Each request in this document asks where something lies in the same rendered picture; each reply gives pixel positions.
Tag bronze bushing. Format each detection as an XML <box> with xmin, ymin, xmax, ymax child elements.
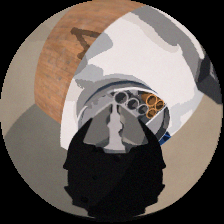
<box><xmin>153</xmin><ymin>96</ymin><xmax>164</xmax><ymax>110</ymax></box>
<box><xmin>141</xmin><ymin>91</ymin><xmax>157</xmax><ymax>107</ymax></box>
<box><xmin>145</xmin><ymin>106</ymin><xmax>156</xmax><ymax>118</ymax></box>

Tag blue crate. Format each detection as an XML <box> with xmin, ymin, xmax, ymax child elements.
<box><xmin>159</xmin><ymin>132</ymin><xmax>171</xmax><ymax>146</ymax></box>

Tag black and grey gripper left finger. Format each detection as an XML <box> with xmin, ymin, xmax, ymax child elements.
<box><xmin>63</xmin><ymin>104</ymin><xmax>113</xmax><ymax>170</ymax></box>

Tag grey metal cylinder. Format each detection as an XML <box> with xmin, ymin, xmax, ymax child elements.
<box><xmin>125</xmin><ymin>93</ymin><xmax>139</xmax><ymax>111</ymax></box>
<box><xmin>136</xmin><ymin>99</ymin><xmax>149</xmax><ymax>115</ymax></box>
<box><xmin>113</xmin><ymin>90</ymin><xmax>129</xmax><ymax>105</ymax></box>

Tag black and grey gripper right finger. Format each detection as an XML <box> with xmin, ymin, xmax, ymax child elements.
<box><xmin>117</xmin><ymin>104</ymin><xmax>166</xmax><ymax>169</ymax></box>

